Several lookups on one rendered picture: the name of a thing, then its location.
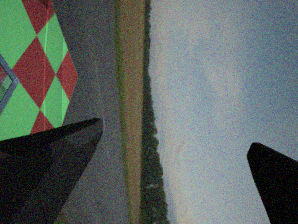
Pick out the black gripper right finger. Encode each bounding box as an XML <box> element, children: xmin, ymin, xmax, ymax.
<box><xmin>246</xmin><ymin>143</ymin><xmax>298</xmax><ymax>224</ymax></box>

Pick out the low clear wall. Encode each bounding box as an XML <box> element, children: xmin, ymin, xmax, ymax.
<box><xmin>0</xmin><ymin>65</ymin><xmax>12</xmax><ymax>100</ymax></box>

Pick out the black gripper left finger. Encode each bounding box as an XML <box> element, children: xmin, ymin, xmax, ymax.
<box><xmin>0</xmin><ymin>119</ymin><xmax>102</xmax><ymax>224</ymax></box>

